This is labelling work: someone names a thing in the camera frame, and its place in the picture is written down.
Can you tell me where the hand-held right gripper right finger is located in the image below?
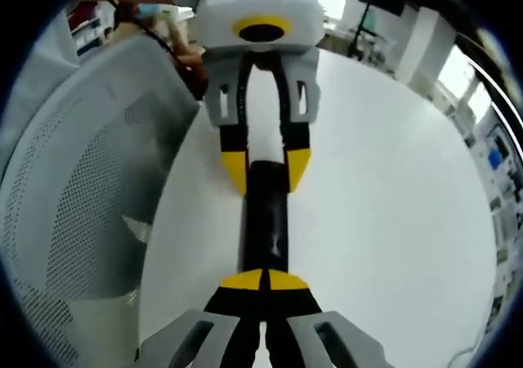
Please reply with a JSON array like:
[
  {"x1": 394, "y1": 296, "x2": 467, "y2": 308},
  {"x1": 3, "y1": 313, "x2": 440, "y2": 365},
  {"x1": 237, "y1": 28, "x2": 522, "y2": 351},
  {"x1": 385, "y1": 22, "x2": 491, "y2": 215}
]
[{"x1": 264, "y1": 268, "x2": 397, "y2": 368}]

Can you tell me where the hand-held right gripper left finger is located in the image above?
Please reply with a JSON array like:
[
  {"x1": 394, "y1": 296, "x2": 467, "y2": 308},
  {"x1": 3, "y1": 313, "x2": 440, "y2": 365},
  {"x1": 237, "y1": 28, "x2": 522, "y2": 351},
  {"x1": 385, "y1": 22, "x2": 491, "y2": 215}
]
[{"x1": 138, "y1": 267, "x2": 266, "y2": 368}]

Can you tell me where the black remote control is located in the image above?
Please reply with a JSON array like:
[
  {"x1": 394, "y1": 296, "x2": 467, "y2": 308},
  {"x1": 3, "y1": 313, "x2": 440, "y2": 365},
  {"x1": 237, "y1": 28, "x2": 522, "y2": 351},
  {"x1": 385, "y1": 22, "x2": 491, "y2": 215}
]
[{"x1": 239, "y1": 159, "x2": 293, "y2": 276}]

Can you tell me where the black monitor stand pole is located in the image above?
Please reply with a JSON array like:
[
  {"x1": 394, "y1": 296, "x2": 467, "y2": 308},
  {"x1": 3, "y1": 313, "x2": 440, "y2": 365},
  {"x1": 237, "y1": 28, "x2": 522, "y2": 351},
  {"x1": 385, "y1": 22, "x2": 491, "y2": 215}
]
[{"x1": 346, "y1": 0, "x2": 371, "y2": 61}]

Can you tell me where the white square pillar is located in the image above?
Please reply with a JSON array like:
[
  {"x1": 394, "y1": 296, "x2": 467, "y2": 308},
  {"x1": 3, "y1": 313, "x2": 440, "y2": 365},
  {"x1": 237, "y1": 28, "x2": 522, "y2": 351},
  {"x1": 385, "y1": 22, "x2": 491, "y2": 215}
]
[{"x1": 395, "y1": 5, "x2": 458, "y2": 96}]

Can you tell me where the grey mesh office chair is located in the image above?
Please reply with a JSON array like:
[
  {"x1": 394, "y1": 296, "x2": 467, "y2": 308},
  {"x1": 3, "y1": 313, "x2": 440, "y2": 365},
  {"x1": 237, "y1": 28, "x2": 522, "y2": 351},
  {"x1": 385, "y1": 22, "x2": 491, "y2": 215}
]
[{"x1": 0, "y1": 35, "x2": 210, "y2": 368}]

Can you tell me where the red and white shelf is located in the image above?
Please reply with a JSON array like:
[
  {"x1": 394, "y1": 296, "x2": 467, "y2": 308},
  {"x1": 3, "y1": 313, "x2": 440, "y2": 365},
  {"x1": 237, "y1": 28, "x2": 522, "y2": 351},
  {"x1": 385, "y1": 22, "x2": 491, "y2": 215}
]
[{"x1": 66, "y1": 0, "x2": 116, "y2": 57}]

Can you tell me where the wall poster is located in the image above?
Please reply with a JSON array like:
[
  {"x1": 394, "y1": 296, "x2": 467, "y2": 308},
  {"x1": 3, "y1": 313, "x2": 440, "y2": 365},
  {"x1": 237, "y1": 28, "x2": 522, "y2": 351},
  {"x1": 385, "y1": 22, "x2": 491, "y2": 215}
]
[{"x1": 464, "y1": 116, "x2": 522, "y2": 334}]

